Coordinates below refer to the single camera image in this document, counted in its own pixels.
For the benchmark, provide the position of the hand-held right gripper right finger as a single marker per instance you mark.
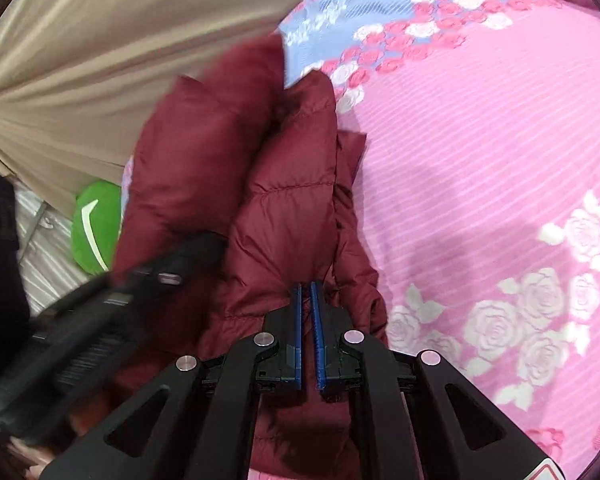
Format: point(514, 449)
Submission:
point(316, 337)

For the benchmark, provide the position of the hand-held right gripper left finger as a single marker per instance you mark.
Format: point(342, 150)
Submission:
point(296, 337)

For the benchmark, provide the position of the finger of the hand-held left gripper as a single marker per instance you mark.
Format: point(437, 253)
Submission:
point(190, 257)

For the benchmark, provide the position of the maroon quilted puffer jacket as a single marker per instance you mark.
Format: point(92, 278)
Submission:
point(280, 195)

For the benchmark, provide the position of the person's left hand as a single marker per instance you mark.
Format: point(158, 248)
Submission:
point(30, 457)

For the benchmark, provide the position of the silver striped cloth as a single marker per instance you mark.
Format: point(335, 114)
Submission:
point(45, 260)

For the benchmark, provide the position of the green plush pillow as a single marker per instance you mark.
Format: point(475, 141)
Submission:
point(94, 230)

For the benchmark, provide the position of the dark cloth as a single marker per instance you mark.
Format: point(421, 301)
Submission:
point(0, 240)

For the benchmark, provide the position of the beige draped curtain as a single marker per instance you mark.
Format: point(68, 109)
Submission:
point(130, 50)

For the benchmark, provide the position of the pink rose print bed sheet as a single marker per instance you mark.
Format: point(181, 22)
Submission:
point(480, 160)

